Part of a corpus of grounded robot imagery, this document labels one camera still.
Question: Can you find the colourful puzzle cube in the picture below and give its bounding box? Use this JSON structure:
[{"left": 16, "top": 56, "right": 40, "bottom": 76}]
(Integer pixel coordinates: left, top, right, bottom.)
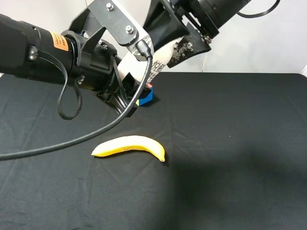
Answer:
[{"left": 136, "top": 84, "right": 154, "bottom": 106}]

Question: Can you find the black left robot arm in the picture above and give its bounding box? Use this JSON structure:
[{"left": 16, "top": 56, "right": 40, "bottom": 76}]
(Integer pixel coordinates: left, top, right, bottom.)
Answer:
[{"left": 0, "top": 15, "right": 138, "bottom": 114}]

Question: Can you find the black tablecloth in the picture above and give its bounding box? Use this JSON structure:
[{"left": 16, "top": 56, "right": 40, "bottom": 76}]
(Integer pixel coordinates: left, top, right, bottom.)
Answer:
[{"left": 0, "top": 72, "right": 307, "bottom": 230}]

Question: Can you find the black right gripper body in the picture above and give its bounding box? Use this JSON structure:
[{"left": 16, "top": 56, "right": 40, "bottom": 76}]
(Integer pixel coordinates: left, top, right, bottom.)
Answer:
[{"left": 167, "top": 0, "right": 220, "bottom": 38}]

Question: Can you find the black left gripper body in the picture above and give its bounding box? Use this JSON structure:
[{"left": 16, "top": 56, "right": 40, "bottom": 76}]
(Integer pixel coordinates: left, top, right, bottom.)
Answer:
[{"left": 62, "top": 30, "right": 116, "bottom": 91}]

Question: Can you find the white plastic bottle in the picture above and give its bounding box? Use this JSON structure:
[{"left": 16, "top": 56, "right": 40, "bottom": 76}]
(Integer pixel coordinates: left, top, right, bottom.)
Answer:
[{"left": 118, "top": 37, "right": 182, "bottom": 84}]

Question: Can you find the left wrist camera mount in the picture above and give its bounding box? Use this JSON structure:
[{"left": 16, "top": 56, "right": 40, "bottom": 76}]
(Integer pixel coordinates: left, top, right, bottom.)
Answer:
[{"left": 67, "top": 0, "right": 154, "bottom": 61}]

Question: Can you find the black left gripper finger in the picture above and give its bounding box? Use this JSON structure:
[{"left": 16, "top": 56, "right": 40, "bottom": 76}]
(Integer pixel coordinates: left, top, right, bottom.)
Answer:
[
  {"left": 96, "top": 55, "right": 132, "bottom": 115},
  {"left": 122, "top": 72, "right": 139, "bottom": 98}
]

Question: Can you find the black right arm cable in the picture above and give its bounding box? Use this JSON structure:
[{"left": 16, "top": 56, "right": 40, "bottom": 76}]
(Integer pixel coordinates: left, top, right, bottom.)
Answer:
[{"left": 236, "top": 0, "right": 281, "bottom": 18}]

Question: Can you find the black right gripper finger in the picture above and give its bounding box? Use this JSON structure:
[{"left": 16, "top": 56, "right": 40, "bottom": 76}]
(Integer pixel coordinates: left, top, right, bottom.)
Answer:
[
  {"left": 167, "top": 23, "right": 211, "bottom": 68},
  {"left": 143, "top": 0, "right": 189, "bottom": 50}
]

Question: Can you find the yellow banana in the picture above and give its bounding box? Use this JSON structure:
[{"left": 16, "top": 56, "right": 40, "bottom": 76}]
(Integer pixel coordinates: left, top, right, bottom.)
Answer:
[{"left": 91, "top": 136, "right": 165, "bottom": 162}]

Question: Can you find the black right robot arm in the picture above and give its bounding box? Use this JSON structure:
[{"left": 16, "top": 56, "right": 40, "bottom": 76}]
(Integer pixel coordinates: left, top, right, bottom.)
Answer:
[{"left": 143, "top": 0, "right": 249, "bottom": 68}]

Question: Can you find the black left camera cable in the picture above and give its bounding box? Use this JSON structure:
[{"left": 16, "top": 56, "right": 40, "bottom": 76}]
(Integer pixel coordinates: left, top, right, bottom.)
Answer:
[{"left": 0, "top": 39, "right": 154, "bottom": 161}]

